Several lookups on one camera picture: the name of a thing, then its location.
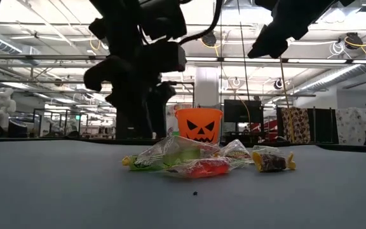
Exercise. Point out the brown patterned cloth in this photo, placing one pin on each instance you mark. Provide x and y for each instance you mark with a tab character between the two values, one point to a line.
295	125

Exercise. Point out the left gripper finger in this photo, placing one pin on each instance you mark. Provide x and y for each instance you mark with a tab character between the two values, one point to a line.
135	124
159	111

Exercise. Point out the white column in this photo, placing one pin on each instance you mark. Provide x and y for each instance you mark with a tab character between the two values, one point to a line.
206	86

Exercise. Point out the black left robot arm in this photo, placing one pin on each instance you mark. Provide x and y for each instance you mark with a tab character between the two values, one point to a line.
119	19

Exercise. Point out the black computer monitor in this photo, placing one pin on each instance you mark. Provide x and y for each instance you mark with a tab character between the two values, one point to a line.
243	111

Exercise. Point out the floral patterned cloth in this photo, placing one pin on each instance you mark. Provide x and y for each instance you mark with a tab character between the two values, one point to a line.
172	121

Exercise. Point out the white patterned cloth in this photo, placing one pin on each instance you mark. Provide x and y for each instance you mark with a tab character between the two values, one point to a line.
354	127

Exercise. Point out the brown candy yellow ends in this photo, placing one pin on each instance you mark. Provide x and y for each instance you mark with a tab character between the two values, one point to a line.
270	162

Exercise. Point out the green gummy clear wrapper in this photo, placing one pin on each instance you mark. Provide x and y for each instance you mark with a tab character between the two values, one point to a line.
183	154

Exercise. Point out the red slanted structure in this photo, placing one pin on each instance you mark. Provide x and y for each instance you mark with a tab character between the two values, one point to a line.
265	125

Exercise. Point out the red gummy clear wrapper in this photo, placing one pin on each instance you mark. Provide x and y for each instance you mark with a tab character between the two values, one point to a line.
202	168

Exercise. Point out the ceiling light rail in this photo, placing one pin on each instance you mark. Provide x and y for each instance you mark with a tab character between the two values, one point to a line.
316	60

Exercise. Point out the clear wrapper red-green print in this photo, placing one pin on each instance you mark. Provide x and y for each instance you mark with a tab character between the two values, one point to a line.
237	152

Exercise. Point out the black office chair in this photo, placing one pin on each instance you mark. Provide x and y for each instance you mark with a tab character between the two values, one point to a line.
17	128

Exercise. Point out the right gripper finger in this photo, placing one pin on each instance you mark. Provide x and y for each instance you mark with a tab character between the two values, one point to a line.
265	46

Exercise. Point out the blue-grey table mat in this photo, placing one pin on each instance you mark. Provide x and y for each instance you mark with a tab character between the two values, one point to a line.
183	203

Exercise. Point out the orange pumpkin face bucket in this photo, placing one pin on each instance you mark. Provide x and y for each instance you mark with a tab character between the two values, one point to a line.
199	125

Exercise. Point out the green taffy yellow ends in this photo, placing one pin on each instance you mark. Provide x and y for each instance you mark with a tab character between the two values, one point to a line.
145	166

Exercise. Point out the black divider panel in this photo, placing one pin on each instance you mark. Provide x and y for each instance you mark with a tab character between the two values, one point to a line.
324	125

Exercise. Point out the clear crinkled candy wrapper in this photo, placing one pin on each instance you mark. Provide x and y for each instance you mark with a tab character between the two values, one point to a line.
265	148

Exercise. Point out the silver ventilation duct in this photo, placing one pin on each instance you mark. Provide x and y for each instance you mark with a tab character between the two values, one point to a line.
11	47
345	71

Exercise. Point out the green sign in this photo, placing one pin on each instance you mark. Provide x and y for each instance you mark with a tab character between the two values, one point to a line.
77	117

